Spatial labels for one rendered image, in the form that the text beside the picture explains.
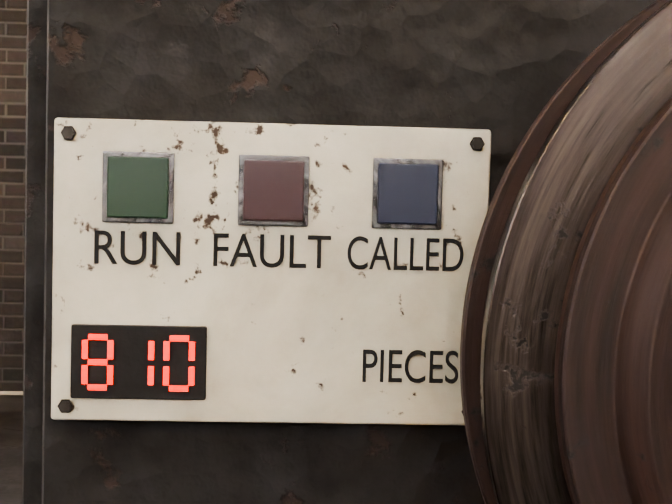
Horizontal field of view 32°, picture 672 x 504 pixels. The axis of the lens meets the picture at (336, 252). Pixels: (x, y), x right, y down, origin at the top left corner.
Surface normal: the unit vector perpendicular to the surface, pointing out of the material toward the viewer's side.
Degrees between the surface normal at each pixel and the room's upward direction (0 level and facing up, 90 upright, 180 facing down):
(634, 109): 90
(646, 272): 74
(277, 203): 90
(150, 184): 90
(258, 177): 90
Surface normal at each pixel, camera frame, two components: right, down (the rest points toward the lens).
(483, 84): 0.05, 0.05
